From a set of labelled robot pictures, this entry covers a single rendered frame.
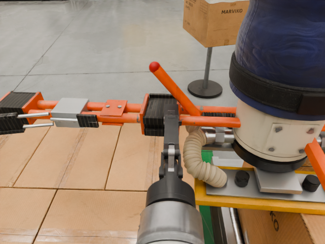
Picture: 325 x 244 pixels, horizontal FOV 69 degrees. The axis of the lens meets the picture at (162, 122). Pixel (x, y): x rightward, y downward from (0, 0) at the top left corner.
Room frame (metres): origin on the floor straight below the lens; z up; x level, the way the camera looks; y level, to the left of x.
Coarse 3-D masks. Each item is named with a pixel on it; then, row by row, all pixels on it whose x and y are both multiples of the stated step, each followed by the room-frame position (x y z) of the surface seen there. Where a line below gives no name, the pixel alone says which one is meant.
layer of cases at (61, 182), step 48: (0, 144) 0.89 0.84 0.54; (48, 144) 0.89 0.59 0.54; (96, 144) 0.89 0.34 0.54; (144, 144) 0.89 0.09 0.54; (0, 192) 0.60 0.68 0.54; (48, 192) 0.60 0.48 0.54; (96, 192) 0.60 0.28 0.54; (144, 192) 0.60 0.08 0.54; (0, 240) 0.40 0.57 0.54; (48, 240) 0.40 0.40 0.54; (96, 240) 0.40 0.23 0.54
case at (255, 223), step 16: (240, 224) 0.46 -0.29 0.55; (256, 224) 0.37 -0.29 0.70; (272, 224) 0.32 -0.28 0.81; (288, 224) 0.28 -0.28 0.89; (304, 224) 0.24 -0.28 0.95; (320, 224) 0.24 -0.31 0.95; (256, 240) 0.34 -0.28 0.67; (272, 240) 0.29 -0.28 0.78; (288, 240) 0.25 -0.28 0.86; (304, 240) 0.22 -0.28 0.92; (320, 240) 0.21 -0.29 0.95
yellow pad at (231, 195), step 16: (240, 176) 0.32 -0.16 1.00; (304, 176) 0.34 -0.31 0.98; (208, 192) 0.30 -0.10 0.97; (224, 192) 0.30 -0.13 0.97; (240, 192) 0.30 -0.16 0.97; (256, 192) 0.30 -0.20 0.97; (304, 192) 0.30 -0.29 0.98; (320, 192) 0.30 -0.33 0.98; (240, 208) 0.28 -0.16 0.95; (256, 208) 0.27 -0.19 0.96; (272, 208) 0.27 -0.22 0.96; (288, 208) 0.27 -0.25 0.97; (304, 208) 0.26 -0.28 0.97; (320, 208) 0.26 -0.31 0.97
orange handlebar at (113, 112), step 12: (48, 108) 0.48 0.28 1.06; (96, 108) 0.46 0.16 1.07; (108, 108) 0.44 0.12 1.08; (120, 108) 0.44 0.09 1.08; (132, 108) 0.46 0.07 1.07; (180, 108) 0.45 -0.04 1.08; (204, 108) 0.44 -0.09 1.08; (216, 108) 0.44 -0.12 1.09; (228, 108) 0.44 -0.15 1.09; (108, 120) 0.42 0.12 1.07; (120, 120) 0.42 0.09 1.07; (132, 120) 0.41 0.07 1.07; (180, 120) 0.40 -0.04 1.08; (192, 120) 0.40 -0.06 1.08; (204, 120) 0.40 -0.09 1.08; (216, 120) 0.40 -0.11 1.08; (228, 120) 0.40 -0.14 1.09; (312, 144) 0.32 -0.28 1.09; (312, 156) 0.29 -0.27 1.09; (324, 156) 0.29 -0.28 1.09; (324, 168) 0.26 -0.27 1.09; (324, 180) 0.24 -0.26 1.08
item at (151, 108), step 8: (152, 96) 0.48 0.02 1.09; (160, 96) 0.48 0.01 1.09; (168, 96) 0.48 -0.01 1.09; (144, 104) 0.44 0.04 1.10; (152, 104) 0.45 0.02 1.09; (160, 104) 0.45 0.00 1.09; (144, 112) 0.42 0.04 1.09; (152, 112) 0.42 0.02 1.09; (160, 112) 0.42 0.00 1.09; (144, 120) 0.39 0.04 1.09; (152, 120) 0.39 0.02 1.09; (160, 120) 0.39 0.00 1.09; (144, 128) 0.40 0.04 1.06; (152, 128) 0.40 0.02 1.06; (160, 128) 0.40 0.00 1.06; (160, 136) 0.39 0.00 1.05
